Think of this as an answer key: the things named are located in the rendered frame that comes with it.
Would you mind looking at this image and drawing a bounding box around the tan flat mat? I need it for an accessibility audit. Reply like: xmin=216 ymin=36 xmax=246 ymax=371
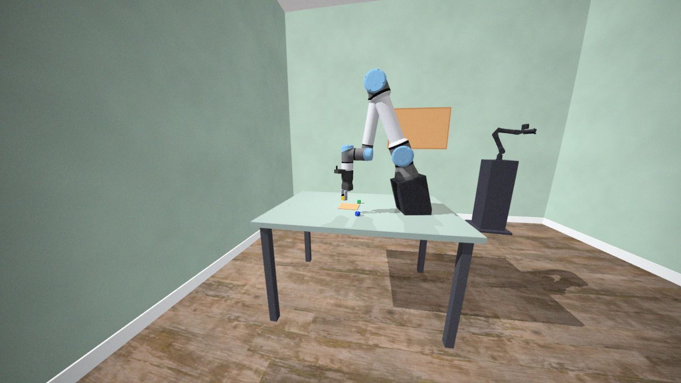
xmin=338 ymin=203 xmax=359 ymax=210

